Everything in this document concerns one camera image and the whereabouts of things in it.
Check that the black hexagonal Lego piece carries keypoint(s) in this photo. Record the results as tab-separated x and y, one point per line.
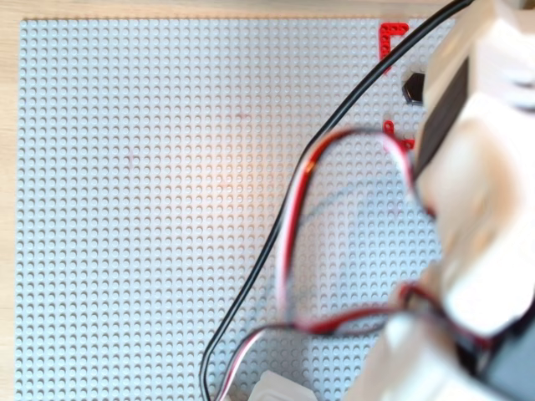
414	87

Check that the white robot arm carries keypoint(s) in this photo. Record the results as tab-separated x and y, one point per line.
480	250

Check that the red L-shaped Lego beam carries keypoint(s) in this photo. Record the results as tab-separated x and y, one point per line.
385	37
389	127

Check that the grey Lego baseplate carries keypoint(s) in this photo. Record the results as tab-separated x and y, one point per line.
146	209

